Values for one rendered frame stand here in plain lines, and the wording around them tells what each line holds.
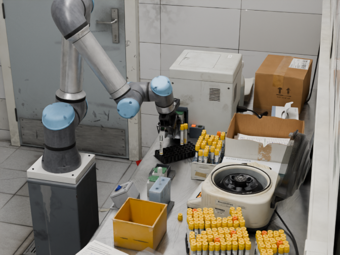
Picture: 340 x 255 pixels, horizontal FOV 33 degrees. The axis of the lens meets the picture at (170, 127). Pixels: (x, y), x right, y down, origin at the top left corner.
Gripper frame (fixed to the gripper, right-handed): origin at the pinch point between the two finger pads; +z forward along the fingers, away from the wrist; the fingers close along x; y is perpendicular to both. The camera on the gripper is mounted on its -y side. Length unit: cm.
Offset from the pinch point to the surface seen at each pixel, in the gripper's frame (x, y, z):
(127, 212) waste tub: 1, 55, -33
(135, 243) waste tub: 7, 66, -36
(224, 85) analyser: 19.4, -18.0, -12.4
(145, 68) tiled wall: -55, -111, 90
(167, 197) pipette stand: 11, 43, -24
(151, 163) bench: -3.8, 20.1, -6.1
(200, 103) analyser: 9.4, -13.3, -4.4
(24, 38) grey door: -141, -114, 73
